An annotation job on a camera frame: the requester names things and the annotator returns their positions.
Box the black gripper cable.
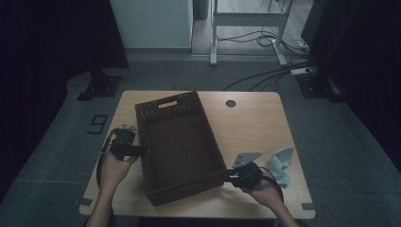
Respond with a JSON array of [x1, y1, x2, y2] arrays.
[[96, 128, 118, 189], [259, 166, 285, 203]]

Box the person's left hand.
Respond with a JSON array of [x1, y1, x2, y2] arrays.
[[99, 149, 140, 194]]

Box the white cabinet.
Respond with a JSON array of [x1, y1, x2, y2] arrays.
[[109, 0, 194, 55]]

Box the black stand base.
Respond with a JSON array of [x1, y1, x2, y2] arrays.
[[296, 74, 347, 103], [77, 67, 123, 102]]

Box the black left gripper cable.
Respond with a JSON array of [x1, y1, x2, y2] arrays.
[[96, 128, 118, 189]]

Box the person's right hand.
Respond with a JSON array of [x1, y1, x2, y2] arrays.
[[242, 177, 284, 210]]

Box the brown woven basket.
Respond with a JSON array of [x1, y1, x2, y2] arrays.
[[134, 90, 229, 207]]

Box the white power strip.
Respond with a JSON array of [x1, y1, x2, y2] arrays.
[[289, 66, 315, 77]]

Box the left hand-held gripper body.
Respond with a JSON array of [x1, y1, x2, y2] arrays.
[[108, 123, 139, 162]]

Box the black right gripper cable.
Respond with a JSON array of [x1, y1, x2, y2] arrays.
[[259, 166, 285, 203]]

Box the black floor cables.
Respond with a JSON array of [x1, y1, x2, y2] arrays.
[[217, 27, 317, 93]]

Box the light blue cloth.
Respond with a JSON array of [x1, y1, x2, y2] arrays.
[[264, 147, 295, 189]]

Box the dark curtain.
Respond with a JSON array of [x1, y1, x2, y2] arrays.
[[0, 0, 131, 202], [301, 0, 401, 174]]

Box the white metal desk frame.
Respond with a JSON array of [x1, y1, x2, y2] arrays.
[[209, 0, 295, 67]]

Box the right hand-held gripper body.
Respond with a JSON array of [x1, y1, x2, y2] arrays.
[[232, 151, 265, 190]]

